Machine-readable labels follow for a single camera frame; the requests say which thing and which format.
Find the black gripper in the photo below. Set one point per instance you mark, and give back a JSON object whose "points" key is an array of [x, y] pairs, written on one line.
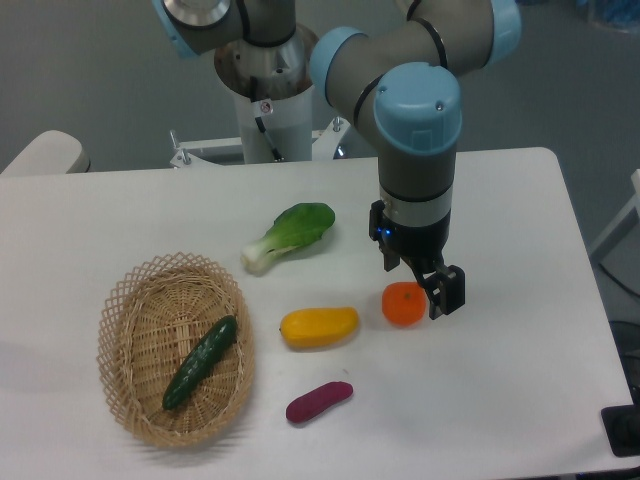
{"points": [[421, 249]]}

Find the green cucumber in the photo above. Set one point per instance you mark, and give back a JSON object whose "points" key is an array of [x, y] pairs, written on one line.
{"points": [[200, 361]]}

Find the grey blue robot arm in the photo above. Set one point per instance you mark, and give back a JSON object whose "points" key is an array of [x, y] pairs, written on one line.
{"points": [[399, 91]]}

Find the woven wicker basket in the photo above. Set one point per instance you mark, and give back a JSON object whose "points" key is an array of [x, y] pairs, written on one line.
{"points": [[152, 320]]}

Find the orange tangerine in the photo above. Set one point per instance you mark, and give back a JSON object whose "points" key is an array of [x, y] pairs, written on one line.
{"points": [[403, 303]]}

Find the yellow mango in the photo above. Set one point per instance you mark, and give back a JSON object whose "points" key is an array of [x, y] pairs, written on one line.
{"points": [[318, 327]]}

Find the green bok choy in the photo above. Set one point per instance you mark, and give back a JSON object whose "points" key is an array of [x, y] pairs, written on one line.
{"points": [[295, 228]]}

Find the purple sweet potato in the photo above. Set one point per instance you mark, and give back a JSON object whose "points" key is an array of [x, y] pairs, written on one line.
{"points": [[315, 402]]}

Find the white furniture leg right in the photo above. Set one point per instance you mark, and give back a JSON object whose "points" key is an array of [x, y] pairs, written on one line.
{"points": [[618, 227]]}

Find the black device at table edge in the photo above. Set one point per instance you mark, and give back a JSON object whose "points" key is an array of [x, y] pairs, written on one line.
{"points": [[621, 424]]}

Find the beige chair back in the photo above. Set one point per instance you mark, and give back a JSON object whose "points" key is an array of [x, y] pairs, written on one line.
{"points": [[51, 153]]}

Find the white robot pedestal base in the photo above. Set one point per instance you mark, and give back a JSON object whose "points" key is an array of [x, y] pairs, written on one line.
{"points": [[272, 95]]}

